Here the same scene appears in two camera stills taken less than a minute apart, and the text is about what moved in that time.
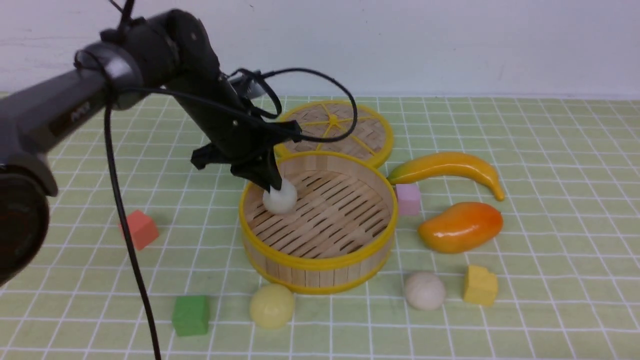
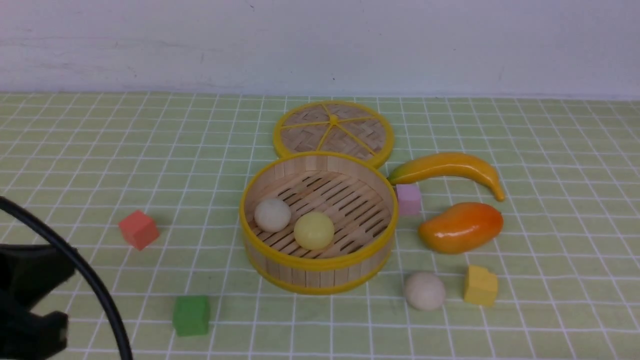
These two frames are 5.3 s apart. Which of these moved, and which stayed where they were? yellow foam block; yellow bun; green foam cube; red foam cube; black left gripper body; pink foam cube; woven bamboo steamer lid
Moved: black left gripper body; yellow bun
Stayed: red foam cube; green foam cube; yellow foam block; woven bamboo steamer lid; pink foam cube
